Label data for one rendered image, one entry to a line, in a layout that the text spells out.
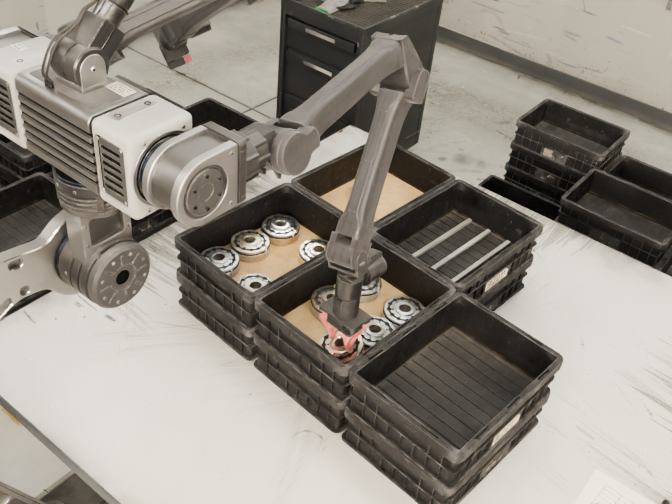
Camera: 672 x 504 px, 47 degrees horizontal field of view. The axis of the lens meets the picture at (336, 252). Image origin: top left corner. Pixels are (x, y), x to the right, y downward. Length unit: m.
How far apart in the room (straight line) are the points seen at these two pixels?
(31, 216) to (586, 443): 1.91
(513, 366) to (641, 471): 0.37
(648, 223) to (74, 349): 2.13
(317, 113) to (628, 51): 3.75
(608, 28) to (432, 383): 3.52
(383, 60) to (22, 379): 1.12
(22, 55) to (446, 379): 1.10
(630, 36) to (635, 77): 0.24
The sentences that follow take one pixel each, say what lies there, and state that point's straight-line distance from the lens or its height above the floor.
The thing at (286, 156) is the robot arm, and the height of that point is 1.45.
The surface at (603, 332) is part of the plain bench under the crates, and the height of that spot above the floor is 0.70.
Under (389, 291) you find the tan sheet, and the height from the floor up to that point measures 0.83.
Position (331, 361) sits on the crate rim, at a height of 0.93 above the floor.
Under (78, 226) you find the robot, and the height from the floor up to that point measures 1.27.
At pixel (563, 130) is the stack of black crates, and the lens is 3.66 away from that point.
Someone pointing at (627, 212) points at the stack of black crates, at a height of 0.49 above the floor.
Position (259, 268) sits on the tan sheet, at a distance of 2.04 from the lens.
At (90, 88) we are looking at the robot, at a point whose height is 1.53.
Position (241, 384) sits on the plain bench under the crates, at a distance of 1.93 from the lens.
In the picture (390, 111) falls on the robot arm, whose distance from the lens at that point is 1.61.
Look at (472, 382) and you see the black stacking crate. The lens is 1.84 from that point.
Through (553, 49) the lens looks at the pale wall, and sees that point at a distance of 5.20.
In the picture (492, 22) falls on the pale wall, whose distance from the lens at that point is 5.35.
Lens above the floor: 2.15
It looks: 39 degrees down
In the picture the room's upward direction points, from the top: 6 degrees clockwise
